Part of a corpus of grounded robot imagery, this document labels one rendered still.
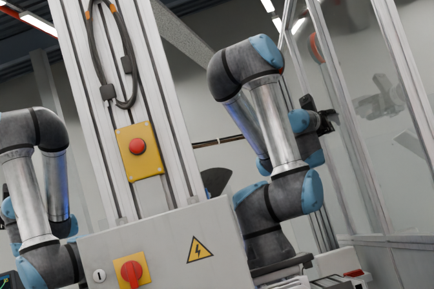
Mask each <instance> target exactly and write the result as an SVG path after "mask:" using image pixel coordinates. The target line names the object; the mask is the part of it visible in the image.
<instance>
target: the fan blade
mask: <svg viewBox="0 0 434 289"><path fill-rule="evenodd" d="M200 174H201V178H202V181H203V185H204V188H207V191H208V192H209V193H211V197H210V198H211V199H212V198H215V197H218V196H220V195H221V194H222V192H223V190H224V188H225V186H226V185H227V183H228V181H229V179H230V178H231V176H232V174H233V171H232V170H230V169H227V168H220V167H217V168H210V169H207V170H204V171H202V172H200Z"/></svg>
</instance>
